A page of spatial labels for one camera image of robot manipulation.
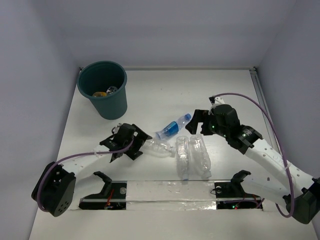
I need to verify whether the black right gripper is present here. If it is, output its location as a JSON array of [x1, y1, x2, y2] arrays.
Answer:
[[185, 108, 229, 138]]

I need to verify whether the dark blue label bottle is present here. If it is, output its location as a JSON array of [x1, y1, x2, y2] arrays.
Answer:
[[141, 138, 177, 158]]

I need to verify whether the light blue label bottle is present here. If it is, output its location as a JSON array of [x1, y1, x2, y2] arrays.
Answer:
[[155, 113, 192, 140]]

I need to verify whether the crushed orange label bottle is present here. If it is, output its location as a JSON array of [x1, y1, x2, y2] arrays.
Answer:
[[92, 91, 107, 98]]

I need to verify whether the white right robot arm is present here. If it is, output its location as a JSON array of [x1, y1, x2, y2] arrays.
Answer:
[[198, 104, 320, 224]]

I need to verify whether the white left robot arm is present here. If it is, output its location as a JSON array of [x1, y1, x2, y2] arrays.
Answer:
[[31, 123, 177, 217]]

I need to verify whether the crushed clear bottle in bin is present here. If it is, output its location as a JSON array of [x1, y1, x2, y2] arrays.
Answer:
[[106, 86, 118, 95]]

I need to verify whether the dark green plastic bin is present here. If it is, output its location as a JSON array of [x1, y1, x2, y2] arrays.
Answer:
[[77, 61, 128, 120]]

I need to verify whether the clear bottle left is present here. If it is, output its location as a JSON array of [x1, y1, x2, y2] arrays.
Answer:
[[175, 136, 191, 181]]

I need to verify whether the clear bottle right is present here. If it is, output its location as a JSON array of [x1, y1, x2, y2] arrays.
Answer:
[[189, 134, 212, 179]]

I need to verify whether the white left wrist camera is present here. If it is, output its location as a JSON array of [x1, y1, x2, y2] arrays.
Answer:
[[111, 123, 123, 134]]

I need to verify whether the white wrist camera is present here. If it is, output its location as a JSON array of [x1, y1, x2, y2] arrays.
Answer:
[[209, 96, 225, 108], [111, 123, 123, 134]]

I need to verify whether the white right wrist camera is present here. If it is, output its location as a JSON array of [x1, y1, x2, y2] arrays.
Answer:
[[209, 96, 225, 108]]

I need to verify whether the silver taped front rail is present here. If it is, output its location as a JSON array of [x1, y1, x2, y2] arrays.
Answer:
[[69, 179, 265, 212]]

